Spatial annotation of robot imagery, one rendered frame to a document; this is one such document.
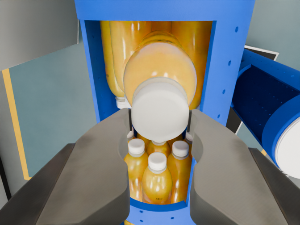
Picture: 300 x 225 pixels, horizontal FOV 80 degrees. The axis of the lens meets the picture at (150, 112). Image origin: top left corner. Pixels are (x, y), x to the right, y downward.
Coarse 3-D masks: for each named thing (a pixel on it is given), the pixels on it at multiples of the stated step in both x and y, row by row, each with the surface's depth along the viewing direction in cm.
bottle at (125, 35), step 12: (120, 24) 28; (132, 24) 28; (144, 24) 29; (120, 36) 29; (132, 36) 29; (120, 48) 30; (132, 48) 29; (120, 60) 31; (120, 72) 32; (120, 84) 34
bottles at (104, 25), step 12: (108, 24) 34; (156, 24) 32; (168, 24) 32; (108, 36) 35; (108, 48) 36; (108, 60) 37; (108, 72) 39; (108, 84) 41; (120, 96) 42; (132, 132) 48; (156, 144) 47; (168, 144) 49; (192, 156) 47
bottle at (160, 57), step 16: (160, 32) 25; (144, 48) 16; (160, 48) 15; (176, 48) 16; (128, 64) 16; (144, 64) 14; (160, 64) 14; (176, 64) 14; (192, 64) 16; (128, 80) 15; (144, 80) 14; (160, 80) 13; (176, 80) 14; (192, 80) 15; (128, 96) 15; (192, 96) 15
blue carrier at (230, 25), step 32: (96, 0) 21; (128, 0) 19; (160, 0) 19; (192, 0) 19; (224, 0) 20; (96, 32) 37; (224, 32) 22; (96, 64) 38; (224, 64) 24; (96, 96) 38; (224, 96) 28; (192, 160) 32; (160, 224) 38; (192, 224) 42
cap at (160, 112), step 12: (156, 84) 12; (168, 84) 12; (144, 96) 11; (156, 96) 11; (168, 96) 11; (180, 96) 11; (132, 108) 11; (144, 108) 11; (156, 108) 11; (168, 108) 11; (180, 108) 11; (132, 120) 12; (144, 120) 12; (156, 120) 12; (168, 120) 12; (180, 120) 12; (144, 132) 12; (156, 132) 12; (168, 132) 12; (180, 132) 12
